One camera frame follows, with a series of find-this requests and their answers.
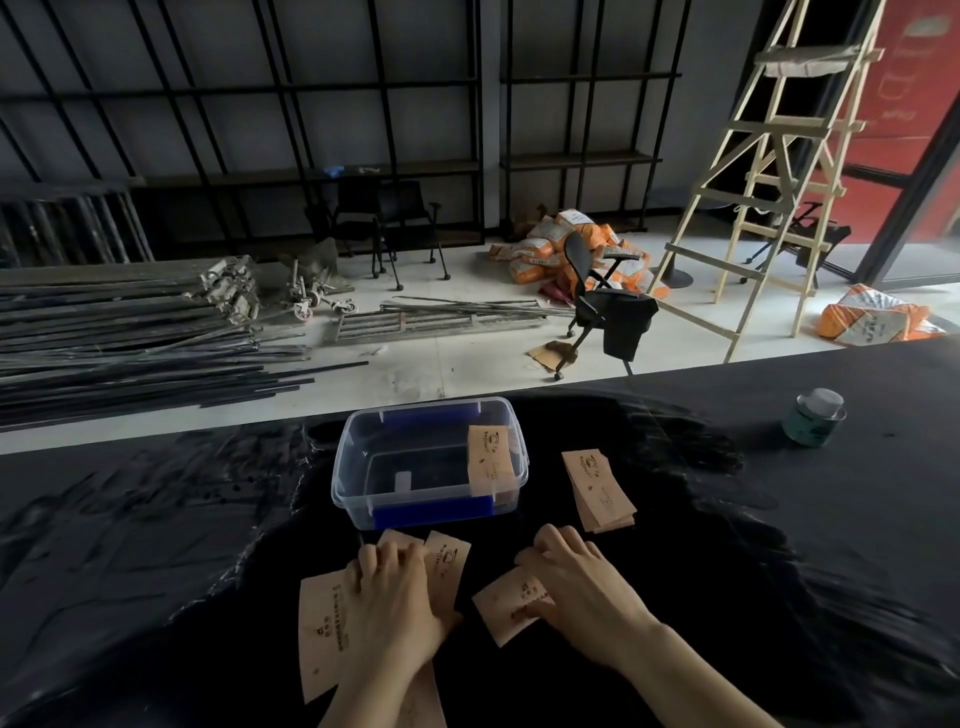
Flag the black folded trolley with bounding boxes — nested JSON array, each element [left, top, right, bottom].
[[741, 201, 854, 291]]

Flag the wooden step ladder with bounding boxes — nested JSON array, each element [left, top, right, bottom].
[[648, 0, 889, 366]]

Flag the green can white lid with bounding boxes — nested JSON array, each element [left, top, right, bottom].
[[781, 387, 848, 449]]

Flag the clear plastic box blue handles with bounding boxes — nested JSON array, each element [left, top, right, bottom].
[[331, 396, 530, 532]]

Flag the large kraft paper sleeve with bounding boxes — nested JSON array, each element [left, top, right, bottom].
[[297, 568, 363, 705]]

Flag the metal frames bundle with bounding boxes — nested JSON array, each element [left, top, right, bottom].
[[328, 295, 575, 347]]

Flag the caster wheels with stems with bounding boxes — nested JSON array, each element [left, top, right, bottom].
[[285, 256, 360, 324]]

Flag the person's right hand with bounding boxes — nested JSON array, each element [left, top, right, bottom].
[[513, 523, 663, 671]]

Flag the orange white sack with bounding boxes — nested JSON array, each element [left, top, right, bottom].
[[815, 282, 949, 348]]

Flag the red glass door panel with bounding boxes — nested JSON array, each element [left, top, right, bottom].
[[804, 0, 960, 260]]

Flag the black folding chair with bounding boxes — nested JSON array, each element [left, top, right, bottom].
[[327, 175, 393, 280], [375, 180, 453, 293]]

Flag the person's left hand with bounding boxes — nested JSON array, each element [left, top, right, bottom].
[[346, 539, 463, 680]]

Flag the person's right forearm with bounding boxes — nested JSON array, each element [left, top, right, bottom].
[[622, 621, 783, 728]]

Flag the black cloth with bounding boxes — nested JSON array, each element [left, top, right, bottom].
[[598, 293, 660, 363]]

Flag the pile of orange white sacks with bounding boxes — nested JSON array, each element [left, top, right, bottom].
[[486, 207, 674, 302]]

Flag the leaning metal railings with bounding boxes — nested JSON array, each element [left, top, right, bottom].
[[0, 178, 156, 270]]

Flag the person's left forearm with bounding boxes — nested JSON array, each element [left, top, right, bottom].
[[318, 660, 430, 728]]

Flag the narrow black metal shelf frame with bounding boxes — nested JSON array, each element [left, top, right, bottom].
[[498, 0, 693, 235]]

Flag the wide black metal shelf frame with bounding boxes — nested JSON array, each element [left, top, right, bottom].
[[0, 0, 486, 252]]

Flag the pile of metal poles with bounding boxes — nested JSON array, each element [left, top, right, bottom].
[[0, 255, 370, 434]]

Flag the black office chair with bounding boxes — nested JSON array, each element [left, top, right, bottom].
[[553, 230, 661, 383]]

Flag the brown cardboard piece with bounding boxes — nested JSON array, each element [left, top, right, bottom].
[[526, 340, 579, 369]]

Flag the stack of kraft sleeves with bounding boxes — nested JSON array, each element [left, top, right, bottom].
[[561, 448, 639, 536]]

